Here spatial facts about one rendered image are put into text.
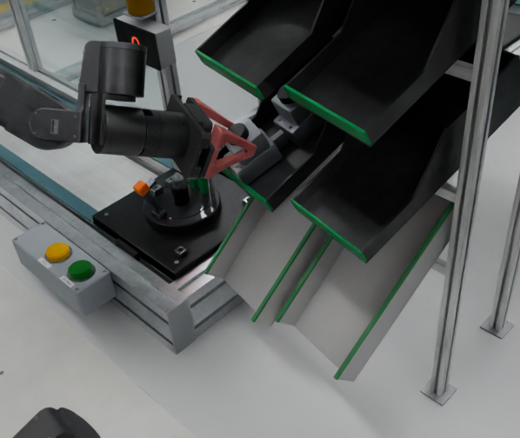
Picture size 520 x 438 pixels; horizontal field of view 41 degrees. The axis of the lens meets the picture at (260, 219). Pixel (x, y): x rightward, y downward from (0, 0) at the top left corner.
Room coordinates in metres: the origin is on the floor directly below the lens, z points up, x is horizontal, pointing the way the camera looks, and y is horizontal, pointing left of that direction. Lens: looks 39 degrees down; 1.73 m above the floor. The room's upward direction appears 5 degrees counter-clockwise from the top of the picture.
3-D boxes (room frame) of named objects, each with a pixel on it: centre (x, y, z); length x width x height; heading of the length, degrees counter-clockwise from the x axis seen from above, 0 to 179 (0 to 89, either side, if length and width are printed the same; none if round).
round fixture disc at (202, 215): (0.99, 0.14, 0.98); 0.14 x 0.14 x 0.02
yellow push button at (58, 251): (0.91, 0.35, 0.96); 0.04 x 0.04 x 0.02
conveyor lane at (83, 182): (1.23, 0.32, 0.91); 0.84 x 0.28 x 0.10; 42
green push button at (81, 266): (0.86, 0.31, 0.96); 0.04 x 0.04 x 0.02
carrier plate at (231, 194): (0.99, 0.14, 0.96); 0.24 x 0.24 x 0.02; 42
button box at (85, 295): (0.91, 0.35, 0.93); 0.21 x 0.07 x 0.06; 42
